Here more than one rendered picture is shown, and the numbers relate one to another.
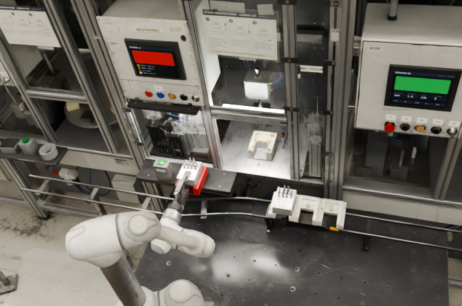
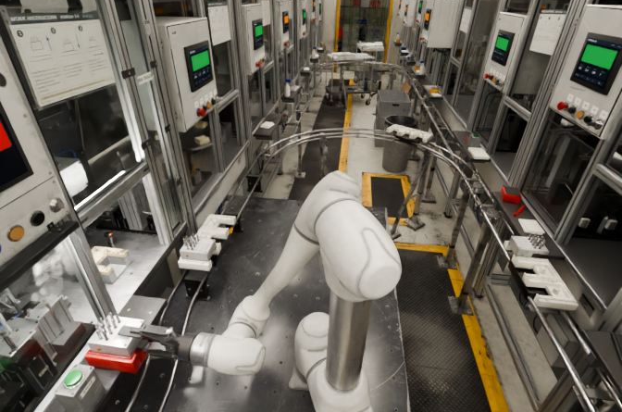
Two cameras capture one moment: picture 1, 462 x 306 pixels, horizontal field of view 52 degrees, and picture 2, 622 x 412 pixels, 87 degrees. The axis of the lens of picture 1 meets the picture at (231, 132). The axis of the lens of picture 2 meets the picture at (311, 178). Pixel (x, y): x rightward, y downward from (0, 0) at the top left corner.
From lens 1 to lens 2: 1.85 m
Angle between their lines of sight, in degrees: 80
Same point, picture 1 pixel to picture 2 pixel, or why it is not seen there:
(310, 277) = (267, 264)
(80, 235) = (379, 233)
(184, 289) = (315, 318)
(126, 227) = (353, 184)
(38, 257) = not seen: outside the picture
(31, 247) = not seen: outside the picture
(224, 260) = not seen: hidden behind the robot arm
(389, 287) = (276, 221)
